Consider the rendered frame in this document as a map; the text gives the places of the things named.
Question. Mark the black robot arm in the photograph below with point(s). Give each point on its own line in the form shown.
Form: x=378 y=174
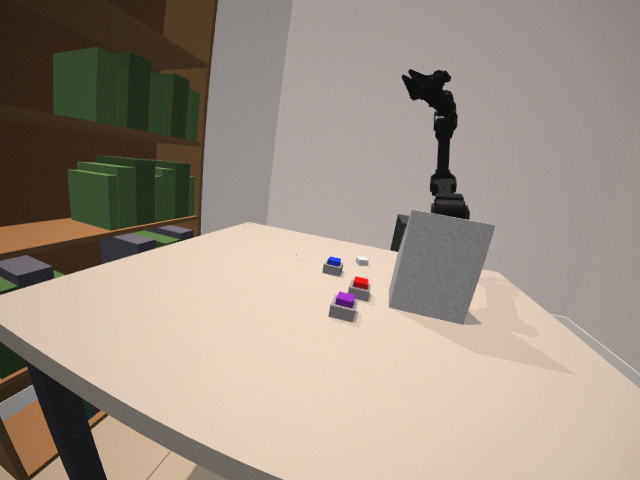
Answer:
x=443 y=183

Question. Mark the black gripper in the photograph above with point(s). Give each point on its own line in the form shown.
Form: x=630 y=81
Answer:
x=423 y=87

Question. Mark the red button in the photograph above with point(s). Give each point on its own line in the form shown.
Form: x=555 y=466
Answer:
x=360 y=287

